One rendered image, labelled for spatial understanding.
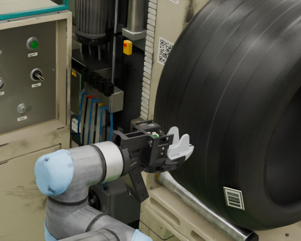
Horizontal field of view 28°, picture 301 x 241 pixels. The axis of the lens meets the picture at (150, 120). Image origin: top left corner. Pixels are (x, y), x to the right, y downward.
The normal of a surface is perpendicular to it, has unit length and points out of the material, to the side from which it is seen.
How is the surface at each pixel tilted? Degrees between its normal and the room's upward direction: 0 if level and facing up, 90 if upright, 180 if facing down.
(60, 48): 90
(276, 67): 59
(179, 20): 90
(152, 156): 90
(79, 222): 39
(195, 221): 0
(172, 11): 90
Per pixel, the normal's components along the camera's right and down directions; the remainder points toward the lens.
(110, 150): 0.43, -0.62
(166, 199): 0.07, -0.88
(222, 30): -0.49, -0.46
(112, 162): 0.62, -0.07
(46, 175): -0.77, 0.15
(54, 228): -0.53, 0.31
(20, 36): 0.62, 0.41
